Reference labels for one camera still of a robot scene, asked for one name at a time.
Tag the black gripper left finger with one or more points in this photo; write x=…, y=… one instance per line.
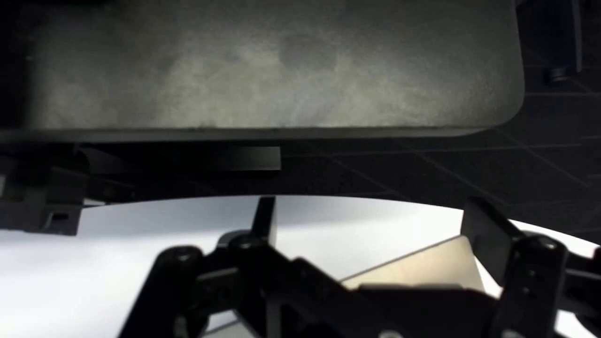
x=207, y=289

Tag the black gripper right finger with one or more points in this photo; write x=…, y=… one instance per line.
x=532, y=283

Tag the wooden shape sorter cube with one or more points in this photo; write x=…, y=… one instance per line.
x=425, y=266

